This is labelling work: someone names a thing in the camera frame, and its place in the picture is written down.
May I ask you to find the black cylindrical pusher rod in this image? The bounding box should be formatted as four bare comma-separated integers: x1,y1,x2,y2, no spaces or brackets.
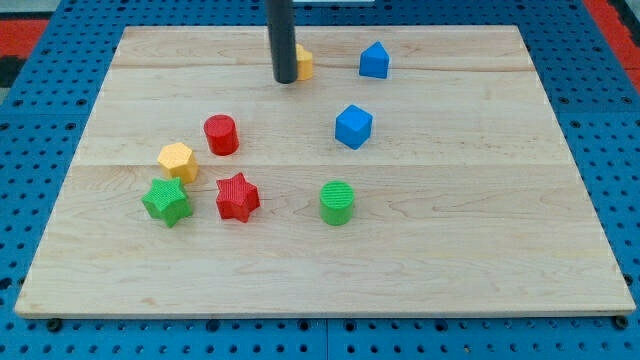
265,0,298,84

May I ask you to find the yellow heart block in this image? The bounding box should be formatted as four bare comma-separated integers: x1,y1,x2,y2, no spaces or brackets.
296,44,314,81

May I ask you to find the blue triangle block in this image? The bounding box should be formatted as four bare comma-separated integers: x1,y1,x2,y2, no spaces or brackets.
359,41,390,79

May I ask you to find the red cylinder block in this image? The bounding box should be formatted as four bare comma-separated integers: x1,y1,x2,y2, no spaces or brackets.
203,114,239,156

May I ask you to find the blue cube block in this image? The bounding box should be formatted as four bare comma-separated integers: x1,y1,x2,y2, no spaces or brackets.
334,105,373,150

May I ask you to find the yellow hexagon block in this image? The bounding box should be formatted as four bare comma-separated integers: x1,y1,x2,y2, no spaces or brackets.
157,142,199,184

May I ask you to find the red star block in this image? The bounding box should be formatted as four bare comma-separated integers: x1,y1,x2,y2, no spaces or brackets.
216,172,260,223

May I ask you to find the green cylinder block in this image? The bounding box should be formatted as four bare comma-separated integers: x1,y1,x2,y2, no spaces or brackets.
319,180,355,226

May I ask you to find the light wooden board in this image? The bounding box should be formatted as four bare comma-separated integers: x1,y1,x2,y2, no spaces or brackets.
15,25,636,319

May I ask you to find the green star block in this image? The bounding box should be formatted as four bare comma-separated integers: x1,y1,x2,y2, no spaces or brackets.
141,177,193,228

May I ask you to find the blue perforated base panel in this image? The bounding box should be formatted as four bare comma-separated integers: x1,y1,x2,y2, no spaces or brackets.
1,1,639,359

